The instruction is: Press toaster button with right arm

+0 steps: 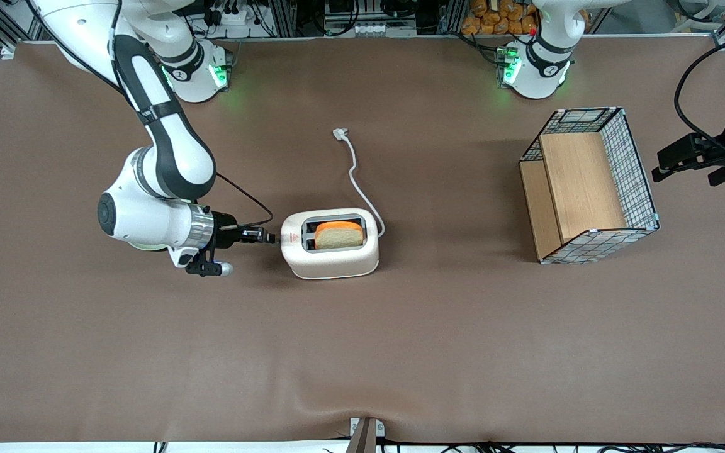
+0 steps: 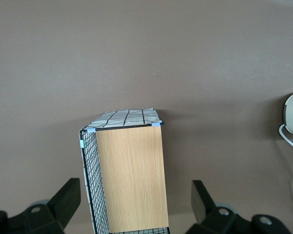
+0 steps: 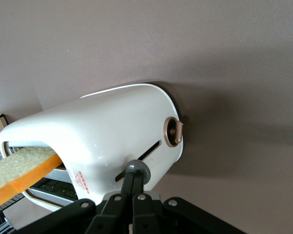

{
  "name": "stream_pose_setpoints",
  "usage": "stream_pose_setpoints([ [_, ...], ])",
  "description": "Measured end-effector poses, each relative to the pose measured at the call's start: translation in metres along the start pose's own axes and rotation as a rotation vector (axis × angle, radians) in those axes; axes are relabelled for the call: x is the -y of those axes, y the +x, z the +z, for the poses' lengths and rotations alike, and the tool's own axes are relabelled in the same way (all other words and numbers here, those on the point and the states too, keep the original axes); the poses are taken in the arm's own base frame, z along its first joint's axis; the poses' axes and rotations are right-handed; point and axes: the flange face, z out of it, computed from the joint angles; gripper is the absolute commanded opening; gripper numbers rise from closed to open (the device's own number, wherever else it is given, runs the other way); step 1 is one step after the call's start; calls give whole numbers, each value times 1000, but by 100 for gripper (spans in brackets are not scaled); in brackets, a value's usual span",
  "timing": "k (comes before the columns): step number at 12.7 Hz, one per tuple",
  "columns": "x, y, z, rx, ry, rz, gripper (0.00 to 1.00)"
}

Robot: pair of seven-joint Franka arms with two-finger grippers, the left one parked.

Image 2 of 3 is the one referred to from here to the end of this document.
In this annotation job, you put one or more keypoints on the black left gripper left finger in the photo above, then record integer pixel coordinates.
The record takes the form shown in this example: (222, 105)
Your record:
(44, 217)

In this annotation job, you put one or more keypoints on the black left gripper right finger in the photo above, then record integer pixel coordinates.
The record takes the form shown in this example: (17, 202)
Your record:
(217, 219)

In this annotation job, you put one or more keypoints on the brown table cover sheet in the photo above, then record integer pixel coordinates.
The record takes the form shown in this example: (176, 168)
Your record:
(146, 53)

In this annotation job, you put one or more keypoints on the light wooden basket shelf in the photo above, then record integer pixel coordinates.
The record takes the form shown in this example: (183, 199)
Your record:
(133, 178)

